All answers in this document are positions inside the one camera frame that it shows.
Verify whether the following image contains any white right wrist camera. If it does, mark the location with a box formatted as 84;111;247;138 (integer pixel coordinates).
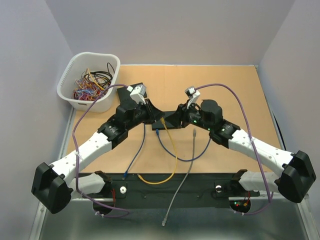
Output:
184;86;201;109

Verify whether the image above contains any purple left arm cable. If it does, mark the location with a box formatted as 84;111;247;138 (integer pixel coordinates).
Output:
71;83;131;218

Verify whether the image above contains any grey ethernet cable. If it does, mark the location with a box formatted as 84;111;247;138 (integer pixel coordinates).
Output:
161;128;198;228

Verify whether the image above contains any yellow ethernet cable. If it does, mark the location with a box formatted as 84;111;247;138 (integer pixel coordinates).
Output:
137;118;179;185

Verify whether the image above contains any dark blue ethernet cable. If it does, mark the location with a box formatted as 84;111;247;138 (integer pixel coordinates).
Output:
121;123;147;180

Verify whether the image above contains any tangled coloured wire bundle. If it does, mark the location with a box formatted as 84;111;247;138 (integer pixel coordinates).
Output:
72;62;116;101

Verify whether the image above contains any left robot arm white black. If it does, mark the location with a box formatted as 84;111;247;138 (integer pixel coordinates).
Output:
31;99;165;214

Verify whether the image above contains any white plastic basket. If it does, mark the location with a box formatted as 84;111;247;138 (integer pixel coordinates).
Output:
56;52;121;111

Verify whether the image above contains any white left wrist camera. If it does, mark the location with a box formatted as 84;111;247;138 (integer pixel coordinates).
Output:
126;83;147;105

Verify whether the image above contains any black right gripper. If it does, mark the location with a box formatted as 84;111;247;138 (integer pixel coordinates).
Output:
164;99;213;132

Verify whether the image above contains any black network switch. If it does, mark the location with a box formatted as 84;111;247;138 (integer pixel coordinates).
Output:
151;111;178;131
117;82;148;103

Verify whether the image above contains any aluminium mounting rail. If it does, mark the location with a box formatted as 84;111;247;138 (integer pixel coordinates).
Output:
39;177;311;201

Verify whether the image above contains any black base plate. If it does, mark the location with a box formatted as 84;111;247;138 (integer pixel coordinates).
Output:
89;172;260;213

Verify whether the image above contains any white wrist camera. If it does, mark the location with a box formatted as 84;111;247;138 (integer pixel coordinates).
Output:
126;83;147;105
184;86;201;109

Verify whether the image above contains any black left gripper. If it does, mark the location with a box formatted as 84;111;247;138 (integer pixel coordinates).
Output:
126;98;165;131

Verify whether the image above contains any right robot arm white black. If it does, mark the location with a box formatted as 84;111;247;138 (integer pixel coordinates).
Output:
165;99;317;203

